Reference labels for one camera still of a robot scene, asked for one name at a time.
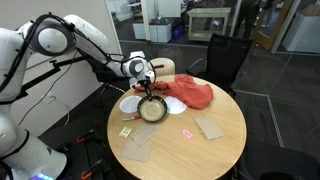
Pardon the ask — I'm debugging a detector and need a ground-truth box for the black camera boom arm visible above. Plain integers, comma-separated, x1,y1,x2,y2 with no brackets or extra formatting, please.
19,55,89,98

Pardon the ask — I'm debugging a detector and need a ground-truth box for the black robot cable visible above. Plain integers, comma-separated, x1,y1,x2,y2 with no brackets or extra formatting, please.
0,12,158,98

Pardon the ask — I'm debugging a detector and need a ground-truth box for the round wooden table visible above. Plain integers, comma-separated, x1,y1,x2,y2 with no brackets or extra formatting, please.
107,74,248,180

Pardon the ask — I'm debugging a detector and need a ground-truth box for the black mesh office chair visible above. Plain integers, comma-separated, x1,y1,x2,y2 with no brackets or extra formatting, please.
185,32,254,98

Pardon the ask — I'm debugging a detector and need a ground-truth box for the dark chair seat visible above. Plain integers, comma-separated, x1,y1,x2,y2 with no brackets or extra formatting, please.
238,139,320,180

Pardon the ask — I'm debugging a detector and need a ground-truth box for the black clamp with orange handle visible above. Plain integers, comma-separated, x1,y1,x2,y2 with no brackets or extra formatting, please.
75,129,103,145
80,158,109,180

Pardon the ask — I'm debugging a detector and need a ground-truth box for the white low cabinet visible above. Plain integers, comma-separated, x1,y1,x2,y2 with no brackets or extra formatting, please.
132,19,173,44

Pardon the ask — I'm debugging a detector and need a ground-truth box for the white round plate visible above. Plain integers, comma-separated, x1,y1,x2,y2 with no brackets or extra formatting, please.
119,95,143,114
164,96,188,115

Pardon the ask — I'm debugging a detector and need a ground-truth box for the blue bin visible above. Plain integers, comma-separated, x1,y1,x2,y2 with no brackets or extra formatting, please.
171,26,184,41

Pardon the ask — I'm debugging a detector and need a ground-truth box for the black bowl with cream inside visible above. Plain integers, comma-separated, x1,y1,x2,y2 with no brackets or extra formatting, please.
136,95,168,123

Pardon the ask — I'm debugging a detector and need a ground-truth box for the white large box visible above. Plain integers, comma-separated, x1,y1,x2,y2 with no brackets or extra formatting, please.
282,3,320,54

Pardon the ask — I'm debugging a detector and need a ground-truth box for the brown cardboard piece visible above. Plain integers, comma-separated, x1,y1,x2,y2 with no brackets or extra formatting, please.
129,122,158,148
119,138,153,163
194,115,225,141

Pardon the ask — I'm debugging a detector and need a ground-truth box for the pale green shelf table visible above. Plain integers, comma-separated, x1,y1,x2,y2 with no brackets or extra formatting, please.
186,7,232,42

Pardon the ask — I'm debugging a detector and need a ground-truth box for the wooden door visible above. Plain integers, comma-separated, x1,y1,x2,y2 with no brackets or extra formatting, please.
249,0,294,52

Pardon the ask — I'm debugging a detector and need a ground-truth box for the red cloth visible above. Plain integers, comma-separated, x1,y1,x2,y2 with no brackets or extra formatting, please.
134,73,215,110

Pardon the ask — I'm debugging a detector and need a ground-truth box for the beige round stool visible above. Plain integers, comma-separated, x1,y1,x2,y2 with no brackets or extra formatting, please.
149,57,176,77

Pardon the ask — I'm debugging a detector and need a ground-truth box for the white wall cable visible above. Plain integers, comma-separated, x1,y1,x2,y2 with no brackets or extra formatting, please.
44,94,71,126

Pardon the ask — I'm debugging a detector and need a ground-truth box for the red marker pen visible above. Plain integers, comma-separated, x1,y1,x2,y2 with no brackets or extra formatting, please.
121,115,142,122

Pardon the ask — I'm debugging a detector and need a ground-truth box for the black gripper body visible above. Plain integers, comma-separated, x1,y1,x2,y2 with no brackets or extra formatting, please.
137,73,156,90

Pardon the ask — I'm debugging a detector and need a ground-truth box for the pink small sticky pad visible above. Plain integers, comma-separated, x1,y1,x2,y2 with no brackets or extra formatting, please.
182,128,193,140

